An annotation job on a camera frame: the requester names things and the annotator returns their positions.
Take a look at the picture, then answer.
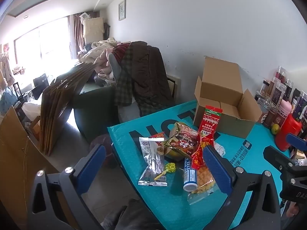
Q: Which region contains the dark green sofa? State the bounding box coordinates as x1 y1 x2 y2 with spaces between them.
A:
73 85 120 144

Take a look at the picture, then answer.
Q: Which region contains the white framed board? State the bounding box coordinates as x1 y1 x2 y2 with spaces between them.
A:
167 74 182 102

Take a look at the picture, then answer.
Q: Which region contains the blue tablet tube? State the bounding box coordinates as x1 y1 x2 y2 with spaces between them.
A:
183 158 198 192

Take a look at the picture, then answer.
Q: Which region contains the red plaid garment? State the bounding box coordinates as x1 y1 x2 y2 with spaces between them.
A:
111 43 131 63

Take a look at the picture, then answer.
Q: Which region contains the brown curtain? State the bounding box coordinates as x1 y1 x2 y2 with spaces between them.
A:
68 13 84 60

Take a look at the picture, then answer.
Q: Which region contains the silver foil packet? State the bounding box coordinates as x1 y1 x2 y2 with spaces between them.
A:
149 138 168 187
138 136 156 187

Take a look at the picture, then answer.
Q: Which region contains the green plaid garment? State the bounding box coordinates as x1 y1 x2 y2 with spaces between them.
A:
115 44 154 117

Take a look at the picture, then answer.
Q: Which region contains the gold brown snack bag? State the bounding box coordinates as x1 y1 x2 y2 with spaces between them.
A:
161 122 201 160

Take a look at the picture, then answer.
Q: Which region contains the person's right hand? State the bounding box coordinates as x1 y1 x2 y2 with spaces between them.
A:
286 201 301 218

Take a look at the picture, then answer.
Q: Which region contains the stack of flattened cardboard sheets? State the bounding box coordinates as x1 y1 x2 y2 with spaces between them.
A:
40 62 96 156

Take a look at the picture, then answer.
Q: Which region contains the window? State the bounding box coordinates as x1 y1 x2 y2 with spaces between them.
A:
13 17 72 63

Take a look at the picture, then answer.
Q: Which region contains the white line-print packet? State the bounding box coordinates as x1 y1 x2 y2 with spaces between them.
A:
213 141 226 157

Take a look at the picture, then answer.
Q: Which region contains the framed wall picture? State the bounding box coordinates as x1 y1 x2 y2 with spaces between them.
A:
118 0 126 21

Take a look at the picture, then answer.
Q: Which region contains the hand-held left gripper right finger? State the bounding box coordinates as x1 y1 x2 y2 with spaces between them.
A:
203 145 281 230

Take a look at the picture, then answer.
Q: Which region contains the large cardboard sheet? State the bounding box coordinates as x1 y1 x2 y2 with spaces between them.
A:
0 105 60 221

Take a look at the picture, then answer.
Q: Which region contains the cardboard box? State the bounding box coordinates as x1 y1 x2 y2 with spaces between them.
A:
193 56 262 139

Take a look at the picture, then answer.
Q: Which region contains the long red snack packet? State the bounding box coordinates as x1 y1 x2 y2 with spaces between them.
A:
198 105 223 138

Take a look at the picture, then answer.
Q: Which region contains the black printed package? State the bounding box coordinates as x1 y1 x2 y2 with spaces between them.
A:
291 89 307 125

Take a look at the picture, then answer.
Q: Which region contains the grey cloth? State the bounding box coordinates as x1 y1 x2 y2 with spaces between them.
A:
103 198 159 230

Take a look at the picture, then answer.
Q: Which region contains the pile of pale bedding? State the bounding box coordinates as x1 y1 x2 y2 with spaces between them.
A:
78 38 125 87

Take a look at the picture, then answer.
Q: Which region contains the teal bubble mat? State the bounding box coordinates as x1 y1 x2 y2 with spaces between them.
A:
107 100 292 230

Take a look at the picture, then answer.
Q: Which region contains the pink bottle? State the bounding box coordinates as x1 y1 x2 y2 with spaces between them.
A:
276 99 292 125

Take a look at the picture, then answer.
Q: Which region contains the small gold box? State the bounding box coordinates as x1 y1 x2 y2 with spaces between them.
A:
164 146 185 162

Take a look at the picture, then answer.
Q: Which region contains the yellow lollipop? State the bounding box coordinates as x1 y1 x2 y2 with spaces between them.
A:
153 162 177 181

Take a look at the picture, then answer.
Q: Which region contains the cream cloth-covered cabinet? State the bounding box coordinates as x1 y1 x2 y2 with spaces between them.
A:
83 17 105 45

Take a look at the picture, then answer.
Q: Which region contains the brown jacket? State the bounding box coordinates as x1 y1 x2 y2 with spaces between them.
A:
131 42 174 108

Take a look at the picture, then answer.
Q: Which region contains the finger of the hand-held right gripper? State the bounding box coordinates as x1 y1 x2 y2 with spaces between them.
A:
286 133 307 152
262 146 298 173

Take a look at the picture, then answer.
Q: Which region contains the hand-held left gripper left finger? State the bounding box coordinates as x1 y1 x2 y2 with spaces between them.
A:
31 144 113 230

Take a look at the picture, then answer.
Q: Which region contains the red yellow-print candy packet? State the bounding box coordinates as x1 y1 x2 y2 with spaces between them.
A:
191 134 215 170

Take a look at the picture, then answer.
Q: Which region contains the clear orange cracker packet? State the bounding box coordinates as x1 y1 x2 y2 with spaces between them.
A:
187 165 216 205

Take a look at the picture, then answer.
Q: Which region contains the red canister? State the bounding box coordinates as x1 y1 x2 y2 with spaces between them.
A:
275 113 303 152

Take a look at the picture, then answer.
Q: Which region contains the group of clear food jars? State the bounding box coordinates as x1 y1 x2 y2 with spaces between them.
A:
255 66 294 128

